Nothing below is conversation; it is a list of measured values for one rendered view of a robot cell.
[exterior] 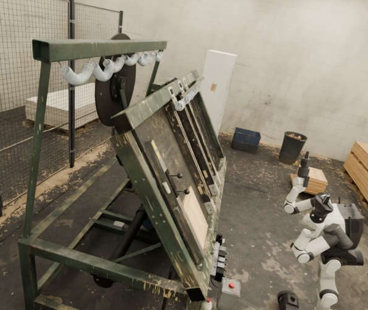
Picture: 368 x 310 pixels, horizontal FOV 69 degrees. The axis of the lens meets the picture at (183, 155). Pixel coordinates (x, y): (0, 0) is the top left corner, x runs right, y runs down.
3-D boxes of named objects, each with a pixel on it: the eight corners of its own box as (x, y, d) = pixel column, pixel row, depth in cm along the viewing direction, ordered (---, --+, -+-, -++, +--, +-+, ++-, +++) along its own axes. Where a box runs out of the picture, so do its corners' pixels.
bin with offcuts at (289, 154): (299, 168, 609) (309, 141, 582) (276, 162, 617) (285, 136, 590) (296, 158, 655) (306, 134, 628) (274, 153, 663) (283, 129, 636)
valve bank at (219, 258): (221, 298, 208) (228, 275, 198) (203, 292, 209) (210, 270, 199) (225, 251, 253) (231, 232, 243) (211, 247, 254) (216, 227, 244)
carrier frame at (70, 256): (182, 366, 211) (203, 296, 176) (25, 312, 228) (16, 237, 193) (212, 208, 409) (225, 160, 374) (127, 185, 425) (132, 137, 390)
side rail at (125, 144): (184, 288, 177) (199, 286, 173) (109, 138, 145) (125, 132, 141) (186, 281, 182) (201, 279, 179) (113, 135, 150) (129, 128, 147)
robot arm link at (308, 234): (309, 217, 173) (300, 233, 178) (322, 226, 168) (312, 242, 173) (313, 214, 178) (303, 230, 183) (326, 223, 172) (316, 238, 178)
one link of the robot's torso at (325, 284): (333, 289, 235) (340, 246, 218) (338, 307, 219) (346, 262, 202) (314, 286, 239) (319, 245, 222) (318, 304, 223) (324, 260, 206)
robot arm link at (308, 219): (305, 212, 171) (300, 223, 178) (321, 223, 165) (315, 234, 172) (314, 203, 177) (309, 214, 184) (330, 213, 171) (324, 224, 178)
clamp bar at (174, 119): (208, 215, 246) (233, 210, 238) (156, 92, 212) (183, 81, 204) (209, 209, 255) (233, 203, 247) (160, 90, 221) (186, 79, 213)
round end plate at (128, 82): (99, 139, 217) (104, 33, 183) (93, 138, 218) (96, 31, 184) (136, 115, 289) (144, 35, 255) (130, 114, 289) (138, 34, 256)
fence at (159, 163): (198, 259, 198) (204, 258, 196) (145, 144, 170) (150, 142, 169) (199, 254, 202) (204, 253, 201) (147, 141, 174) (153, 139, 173)
